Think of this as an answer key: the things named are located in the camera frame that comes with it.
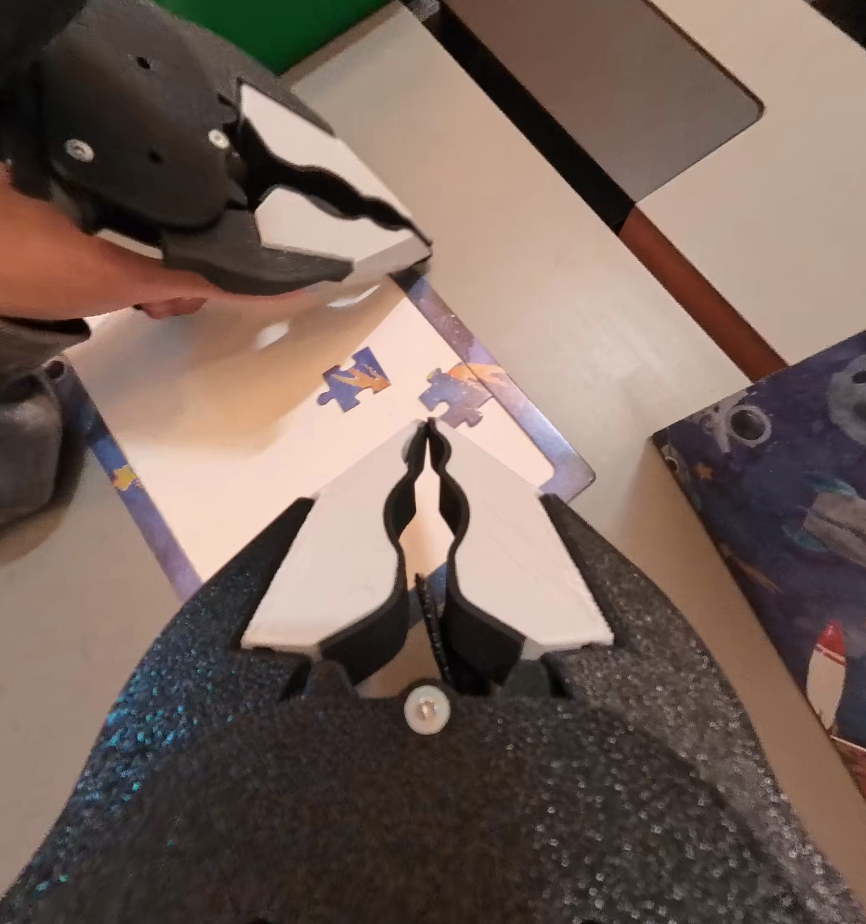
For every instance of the white-edged grey tabletop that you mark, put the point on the white-edged grey tabletop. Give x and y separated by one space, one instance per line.
606 86

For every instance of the space and ocean print box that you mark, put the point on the space and ocean print box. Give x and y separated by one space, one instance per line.
801 541

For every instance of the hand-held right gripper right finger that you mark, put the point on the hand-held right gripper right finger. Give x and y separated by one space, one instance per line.
526 563

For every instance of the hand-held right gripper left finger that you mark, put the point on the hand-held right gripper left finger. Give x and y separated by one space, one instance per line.
332 563

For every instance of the dark blue orange-marked puzzle piece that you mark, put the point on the dark blue orange-marked puzzle piece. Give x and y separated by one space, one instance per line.
454 397

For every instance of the white puzzle tray blue rim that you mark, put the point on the white puzzle tray blue rim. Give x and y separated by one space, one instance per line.
223 433

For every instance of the person's left hand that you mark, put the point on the person's left hand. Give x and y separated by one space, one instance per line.
43 267

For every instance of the green plastic bin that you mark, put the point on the green plastic bin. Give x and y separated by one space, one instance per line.
281 29

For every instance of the orange comet print puzzle piece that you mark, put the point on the orange comet print puzzle piece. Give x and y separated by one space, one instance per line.
353 379

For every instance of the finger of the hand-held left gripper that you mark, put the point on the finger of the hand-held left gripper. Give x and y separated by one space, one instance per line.
310 231
317 144

